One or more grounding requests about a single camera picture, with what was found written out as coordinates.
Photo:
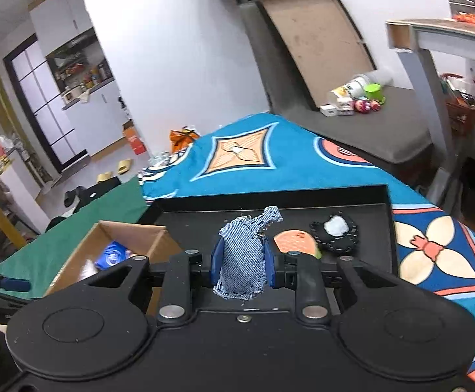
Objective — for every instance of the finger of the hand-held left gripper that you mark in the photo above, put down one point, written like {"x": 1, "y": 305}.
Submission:
{"x": 15, "y": 285}

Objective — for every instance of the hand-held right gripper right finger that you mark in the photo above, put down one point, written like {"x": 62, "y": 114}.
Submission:
{"x": 270, "y": 265}

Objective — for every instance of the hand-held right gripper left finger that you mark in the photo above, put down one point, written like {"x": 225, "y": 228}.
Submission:
{"x": 217, "y": 261}

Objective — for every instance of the denim cloth pouch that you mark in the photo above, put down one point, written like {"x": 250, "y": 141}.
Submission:
{"x": 241, "y": 253}

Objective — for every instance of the brown cardboard box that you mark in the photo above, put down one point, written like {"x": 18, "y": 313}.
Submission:
{"x": 155, "y": 241}

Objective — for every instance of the blue tissue packet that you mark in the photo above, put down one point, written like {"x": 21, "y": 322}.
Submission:
{"x": 113, "y": 255}

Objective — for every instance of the burger plush toy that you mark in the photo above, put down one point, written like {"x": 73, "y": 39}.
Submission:
{"x": 296, "y": 243}

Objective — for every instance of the black plastic tray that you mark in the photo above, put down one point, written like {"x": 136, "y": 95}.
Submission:
{"x": 204, "y": 210}

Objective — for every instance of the green cloth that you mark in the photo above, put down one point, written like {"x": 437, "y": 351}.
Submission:
{"x": 57, "y": 241}

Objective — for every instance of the white crumpled tissue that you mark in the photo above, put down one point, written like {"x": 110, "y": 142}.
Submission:
{"x": 336, "y": 225}

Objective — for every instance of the black slippers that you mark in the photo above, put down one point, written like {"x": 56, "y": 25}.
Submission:
{"x": 74, "y": 196}

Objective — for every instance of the teal printed blanket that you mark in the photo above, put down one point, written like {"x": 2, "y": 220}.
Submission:
{"x": 294, "y": 159}

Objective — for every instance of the orange patterned bag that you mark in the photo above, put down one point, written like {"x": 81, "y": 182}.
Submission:
{"x": 184, "y": 138}

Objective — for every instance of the yellow slippers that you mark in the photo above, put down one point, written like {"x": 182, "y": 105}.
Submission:
{"x": 117, "y": 169}

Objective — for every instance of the orange carton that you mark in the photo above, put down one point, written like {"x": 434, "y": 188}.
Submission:
{"x": 134, "y": 139}

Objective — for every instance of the grey bench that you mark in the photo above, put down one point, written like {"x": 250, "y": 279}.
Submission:
{"x": 364, "y": 134}

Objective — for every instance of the small white boxes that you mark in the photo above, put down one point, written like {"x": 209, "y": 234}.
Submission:
{"x": 335, "y": 110}

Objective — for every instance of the black framed glass door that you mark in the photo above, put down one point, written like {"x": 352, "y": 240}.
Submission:
{"x": 41, "y": 106}

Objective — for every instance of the red round toys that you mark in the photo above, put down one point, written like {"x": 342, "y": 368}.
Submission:
{"x": 366, "y": 105}

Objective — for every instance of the green cup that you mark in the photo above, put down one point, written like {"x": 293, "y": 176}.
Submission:
{"x": 374, "y": 93}

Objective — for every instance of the kitchen shelf with jars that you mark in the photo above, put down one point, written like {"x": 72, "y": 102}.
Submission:
{"x": 80, "y": 71}

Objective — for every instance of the red basket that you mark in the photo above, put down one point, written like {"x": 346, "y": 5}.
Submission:
{"x": 461, "y": 110}

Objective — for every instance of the white table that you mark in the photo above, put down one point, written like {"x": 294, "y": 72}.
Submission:
{"x": 429, "y": 73}

